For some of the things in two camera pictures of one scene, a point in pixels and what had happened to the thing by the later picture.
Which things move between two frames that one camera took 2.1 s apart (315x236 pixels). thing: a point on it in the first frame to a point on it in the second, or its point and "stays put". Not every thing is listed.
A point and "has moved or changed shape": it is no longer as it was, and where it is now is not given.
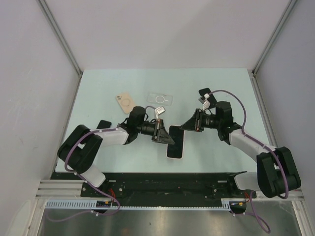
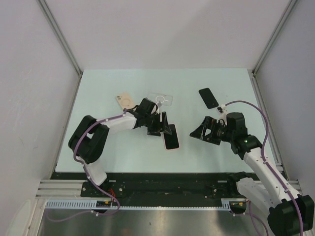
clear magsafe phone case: (160, 99) stays put
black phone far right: (211, 99) stays put
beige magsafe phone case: (126, 102) stays put
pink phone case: (175, 151) has moved or changed shape
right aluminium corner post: (291, 4) stays put
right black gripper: (195, 123) to (211, 124)
